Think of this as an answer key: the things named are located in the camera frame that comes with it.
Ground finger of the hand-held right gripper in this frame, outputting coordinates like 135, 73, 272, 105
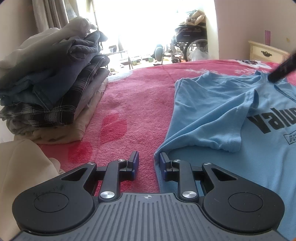
268, 52, 296, 83

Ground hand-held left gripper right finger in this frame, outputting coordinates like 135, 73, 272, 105
159, 152, 238, 202

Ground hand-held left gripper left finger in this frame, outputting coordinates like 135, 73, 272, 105
60, 151, 140, 202

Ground blue t-shirt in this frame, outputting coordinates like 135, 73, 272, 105
154, 71, 296, 239

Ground stack of folded clothes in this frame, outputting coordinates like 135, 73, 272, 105
0, 55, 111, 127

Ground cream nightstand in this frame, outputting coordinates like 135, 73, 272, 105
248, 40, 290, 63

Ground red floral blanket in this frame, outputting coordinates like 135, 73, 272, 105
37, 59, 296, 194

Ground cream folded garment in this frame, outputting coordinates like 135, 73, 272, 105
14, 77, 109, 145

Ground white plastic bag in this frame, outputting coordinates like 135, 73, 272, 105
188, 49, 208, 62

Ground black wheelchair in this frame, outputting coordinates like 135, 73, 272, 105
150, 25, 208, 66

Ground brown coat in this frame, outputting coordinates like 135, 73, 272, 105
185, 10, 206, 26

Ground folding table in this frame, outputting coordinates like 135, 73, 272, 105
102, 44, 133, 70

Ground beige folded garment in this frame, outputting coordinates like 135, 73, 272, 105
0, 138, 66, 241

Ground blue folded jeans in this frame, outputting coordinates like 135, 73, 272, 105
0, 70, 84, 112

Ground dark grey folded garment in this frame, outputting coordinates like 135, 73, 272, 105
0, 31, 109, 93

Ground grey curtain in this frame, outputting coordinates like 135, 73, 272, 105
31, 0, 79, 33

